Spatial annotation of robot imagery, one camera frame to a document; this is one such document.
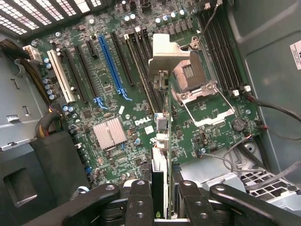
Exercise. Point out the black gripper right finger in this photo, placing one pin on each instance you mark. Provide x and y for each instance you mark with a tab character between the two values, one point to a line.
197	209

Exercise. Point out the coin cell battery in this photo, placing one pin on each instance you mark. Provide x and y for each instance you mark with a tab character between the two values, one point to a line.
238	124

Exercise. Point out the silver chipset heatsink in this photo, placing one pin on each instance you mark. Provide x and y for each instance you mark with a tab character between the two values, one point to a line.
109	133

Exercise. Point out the white power connector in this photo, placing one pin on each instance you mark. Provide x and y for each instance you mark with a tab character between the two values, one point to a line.
33	53

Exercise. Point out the black slot with blue latch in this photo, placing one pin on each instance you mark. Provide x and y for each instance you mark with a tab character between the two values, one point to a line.
85	70

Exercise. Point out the black plastic shroud box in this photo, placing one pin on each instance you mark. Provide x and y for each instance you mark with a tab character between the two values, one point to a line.
47	164

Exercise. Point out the green Dell motherboard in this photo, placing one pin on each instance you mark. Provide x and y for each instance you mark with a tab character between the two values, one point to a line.
211	131

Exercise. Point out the blue expansion slot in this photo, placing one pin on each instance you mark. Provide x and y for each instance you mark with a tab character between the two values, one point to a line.
110	63

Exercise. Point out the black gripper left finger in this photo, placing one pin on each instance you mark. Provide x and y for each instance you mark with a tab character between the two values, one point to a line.
140	207

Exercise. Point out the silver drive cage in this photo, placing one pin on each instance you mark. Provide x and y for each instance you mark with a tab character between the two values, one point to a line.
270	188

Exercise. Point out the white expansion slot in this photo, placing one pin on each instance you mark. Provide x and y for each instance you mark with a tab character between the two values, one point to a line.
61	77

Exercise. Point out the CPU socket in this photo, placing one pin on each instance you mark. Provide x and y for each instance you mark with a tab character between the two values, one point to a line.
190	73

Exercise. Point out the metal socket cover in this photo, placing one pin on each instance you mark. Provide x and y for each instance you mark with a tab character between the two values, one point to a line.
215	119

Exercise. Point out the open black PC case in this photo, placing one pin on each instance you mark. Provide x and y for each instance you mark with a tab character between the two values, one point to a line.
270	70

